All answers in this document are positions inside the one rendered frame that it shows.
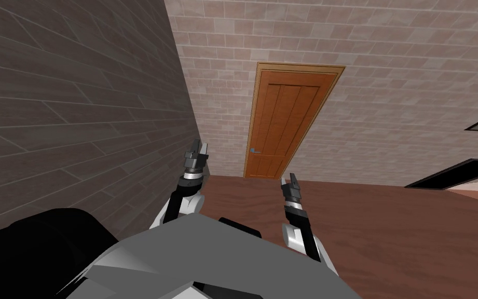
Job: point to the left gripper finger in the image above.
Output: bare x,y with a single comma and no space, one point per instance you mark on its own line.
204,149
195,147

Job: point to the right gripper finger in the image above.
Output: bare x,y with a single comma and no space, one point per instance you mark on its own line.
283,182
294,180

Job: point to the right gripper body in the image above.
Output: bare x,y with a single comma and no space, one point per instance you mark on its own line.
292,192

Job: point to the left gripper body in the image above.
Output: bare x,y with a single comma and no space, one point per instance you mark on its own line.
195,161

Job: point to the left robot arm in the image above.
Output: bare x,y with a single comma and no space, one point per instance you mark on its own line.
35,253

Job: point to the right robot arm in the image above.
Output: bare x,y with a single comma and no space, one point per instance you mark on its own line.
301,224

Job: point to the orange wooden door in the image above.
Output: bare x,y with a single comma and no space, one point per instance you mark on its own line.
288,120

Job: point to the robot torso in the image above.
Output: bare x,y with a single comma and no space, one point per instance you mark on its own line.
205,257

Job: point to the black flat panel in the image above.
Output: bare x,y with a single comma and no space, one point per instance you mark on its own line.
459,174

